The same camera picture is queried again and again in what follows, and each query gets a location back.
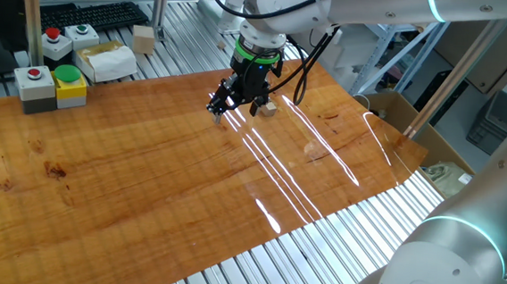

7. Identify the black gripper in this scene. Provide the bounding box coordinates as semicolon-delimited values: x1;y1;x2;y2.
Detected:
204;52;285;129

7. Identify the small wooden block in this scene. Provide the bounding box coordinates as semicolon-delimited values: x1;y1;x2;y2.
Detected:
258;99;278;119

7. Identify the flat metal plate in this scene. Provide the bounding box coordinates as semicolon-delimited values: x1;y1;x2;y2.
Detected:
193;0;246;38

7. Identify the large wooden cube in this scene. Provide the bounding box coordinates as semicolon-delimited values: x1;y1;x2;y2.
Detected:
130;23;157;56

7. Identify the wood grain table mat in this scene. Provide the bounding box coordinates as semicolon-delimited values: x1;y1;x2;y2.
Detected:
0;37;435;284

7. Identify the white foam box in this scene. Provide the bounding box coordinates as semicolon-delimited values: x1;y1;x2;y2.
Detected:
324;21;382;87

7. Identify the white wrapped package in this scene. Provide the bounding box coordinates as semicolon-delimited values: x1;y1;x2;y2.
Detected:
70;38;139;87

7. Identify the open cardboard box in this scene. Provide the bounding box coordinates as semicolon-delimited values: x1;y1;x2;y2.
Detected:
346;88;482;203

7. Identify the black keyboard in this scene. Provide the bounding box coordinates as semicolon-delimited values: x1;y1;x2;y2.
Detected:
37;0;152;38

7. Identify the white box green button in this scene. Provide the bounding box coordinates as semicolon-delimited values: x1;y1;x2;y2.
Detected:
62;21;102;53

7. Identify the yellow box green button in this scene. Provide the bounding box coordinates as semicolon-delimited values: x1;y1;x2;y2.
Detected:
48;63;90;112

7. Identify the black case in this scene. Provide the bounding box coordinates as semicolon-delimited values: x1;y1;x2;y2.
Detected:
411;66;470;129

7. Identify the white box red button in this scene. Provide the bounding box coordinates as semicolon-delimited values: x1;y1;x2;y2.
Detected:
39;26;75;63

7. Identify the grey box red button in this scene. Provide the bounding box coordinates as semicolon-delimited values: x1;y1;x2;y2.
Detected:
11;63;61;118

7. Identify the slanted wood and metal beam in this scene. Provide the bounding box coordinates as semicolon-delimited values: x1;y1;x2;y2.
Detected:
402;12;507;146

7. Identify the clear plastic bag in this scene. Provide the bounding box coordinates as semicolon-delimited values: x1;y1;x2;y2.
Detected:
419;158;475;198

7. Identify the brown wooden cabinet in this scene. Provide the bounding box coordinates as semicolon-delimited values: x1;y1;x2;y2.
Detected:
429;11;507;97

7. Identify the black plastic crate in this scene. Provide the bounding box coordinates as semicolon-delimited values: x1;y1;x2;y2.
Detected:
465;88;507;157

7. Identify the thin black cable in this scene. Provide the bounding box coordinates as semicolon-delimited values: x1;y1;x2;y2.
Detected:
265;21;341;109

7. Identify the white pedestal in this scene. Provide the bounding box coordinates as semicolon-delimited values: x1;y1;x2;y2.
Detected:
216;0;249;31

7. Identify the aluminium profile post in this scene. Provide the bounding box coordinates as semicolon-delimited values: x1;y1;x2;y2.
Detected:
149;0;171;42
11;0;50;69

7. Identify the white metal shelf frame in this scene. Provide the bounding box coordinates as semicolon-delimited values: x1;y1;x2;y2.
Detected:
348;15;452;103

